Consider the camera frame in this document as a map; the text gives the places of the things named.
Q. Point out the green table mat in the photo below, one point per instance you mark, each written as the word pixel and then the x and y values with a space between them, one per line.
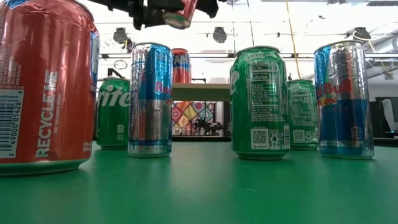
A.
pixel 199 193

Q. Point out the green Sprite can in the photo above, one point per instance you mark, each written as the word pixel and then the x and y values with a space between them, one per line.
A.
pixel 113 118
pixel 303 118
pixel 259 109

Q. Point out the wooden shelf black metal legs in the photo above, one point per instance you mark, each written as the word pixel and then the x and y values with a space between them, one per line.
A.
pixel 202 92

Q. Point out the black ceiling spotlight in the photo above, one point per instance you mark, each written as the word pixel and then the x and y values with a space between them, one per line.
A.
pixel 360 32
pixel 119 35
pixel 129 45
pixel 219 35

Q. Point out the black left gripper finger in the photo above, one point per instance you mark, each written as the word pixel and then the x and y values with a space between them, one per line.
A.
pixel 210 6

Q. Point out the colourful patterned wall panel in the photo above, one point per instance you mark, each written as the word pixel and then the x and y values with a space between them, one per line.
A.
pixel 186 115

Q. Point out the red-orange Fanta can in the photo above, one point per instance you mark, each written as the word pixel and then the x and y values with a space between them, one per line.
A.
pixel 46 93
pixel 181 67
pixel 182 17

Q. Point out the black background robot arm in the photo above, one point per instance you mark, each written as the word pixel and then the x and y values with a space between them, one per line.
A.
pixel 208 126

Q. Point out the blue silver Red Bull can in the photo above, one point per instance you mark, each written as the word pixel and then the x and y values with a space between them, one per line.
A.
pixel 342 109
pixel 150 109

